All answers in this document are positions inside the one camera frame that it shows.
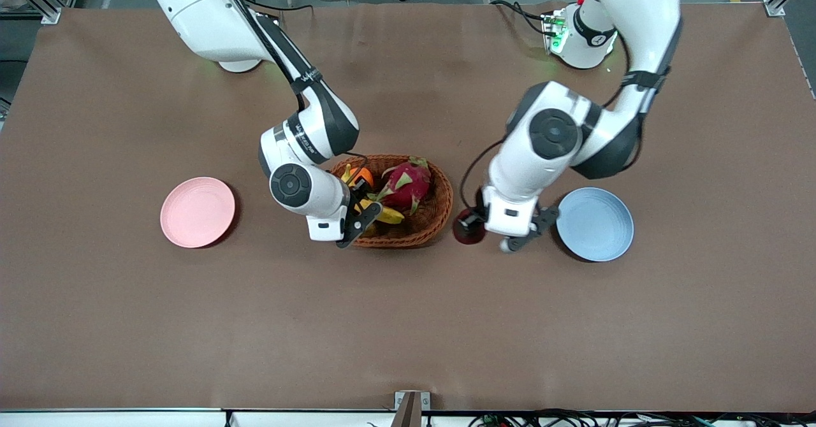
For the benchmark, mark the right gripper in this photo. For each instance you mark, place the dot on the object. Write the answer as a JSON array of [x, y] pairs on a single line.
[[358, 188]]

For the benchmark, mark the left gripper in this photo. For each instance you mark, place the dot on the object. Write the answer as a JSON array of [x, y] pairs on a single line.
[[473, 221]]

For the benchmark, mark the red apple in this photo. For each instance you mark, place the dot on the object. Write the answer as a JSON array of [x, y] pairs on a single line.
[[468, 239]]

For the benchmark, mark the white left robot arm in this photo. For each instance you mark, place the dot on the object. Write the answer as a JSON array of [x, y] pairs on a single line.
[[637, 6]]

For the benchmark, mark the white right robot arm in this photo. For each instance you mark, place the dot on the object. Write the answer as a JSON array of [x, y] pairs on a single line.
[[204, 13]]

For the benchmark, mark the orange fruit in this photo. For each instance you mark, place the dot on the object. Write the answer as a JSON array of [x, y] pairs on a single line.
[[365, 175]]

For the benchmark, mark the brown wicker basket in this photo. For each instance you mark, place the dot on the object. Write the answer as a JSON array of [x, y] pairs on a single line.
[[433, 223]]

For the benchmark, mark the pink dragon fruit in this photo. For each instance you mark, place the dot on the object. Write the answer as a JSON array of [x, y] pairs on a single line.
[[408, 185]]

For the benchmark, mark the blue plate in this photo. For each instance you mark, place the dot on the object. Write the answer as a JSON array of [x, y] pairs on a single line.
[[599, 224]]

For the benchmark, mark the brown table cover sheet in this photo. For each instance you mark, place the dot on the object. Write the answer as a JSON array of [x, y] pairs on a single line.
[[408, 325]]

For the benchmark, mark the pink plate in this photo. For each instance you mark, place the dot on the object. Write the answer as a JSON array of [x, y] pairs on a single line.
[[197, 212]]

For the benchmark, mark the metal table bracket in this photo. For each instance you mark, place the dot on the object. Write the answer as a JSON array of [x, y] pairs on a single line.
[[411, 408]]

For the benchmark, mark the white table edge rail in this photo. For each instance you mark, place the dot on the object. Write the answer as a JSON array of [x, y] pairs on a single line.
[[115, 418]]

